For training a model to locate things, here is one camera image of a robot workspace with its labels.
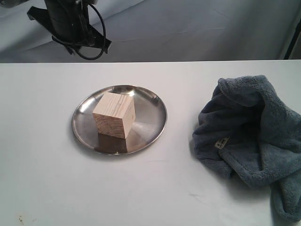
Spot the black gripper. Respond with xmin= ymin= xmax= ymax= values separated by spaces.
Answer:
xmin=45 ymin=0 xmax=97 ymax=39

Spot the light wooden block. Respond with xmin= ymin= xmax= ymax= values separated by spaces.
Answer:
xmin=92 ymin=92 xmax=135 ymax=139

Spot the grey-blue fluffy towel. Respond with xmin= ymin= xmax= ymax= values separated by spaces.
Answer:
xmin=192 ymin=75 xmax=301 ymax=222

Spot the grey backdrop cloth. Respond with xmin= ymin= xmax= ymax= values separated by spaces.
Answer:
xmin=0 ymin=0 xmax=301 ymax=63

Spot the round stainless steel plate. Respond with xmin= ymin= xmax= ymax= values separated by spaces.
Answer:
xmin=71 ymin=85 xmax=167 ymax=155

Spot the black light stand pole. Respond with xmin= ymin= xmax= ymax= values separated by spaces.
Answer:
xmin=283 ymin=16 xmax=301 ymax=60

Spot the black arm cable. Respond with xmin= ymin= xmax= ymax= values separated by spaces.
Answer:
xmin=52 ymin=3 xmax=106 ymax=60

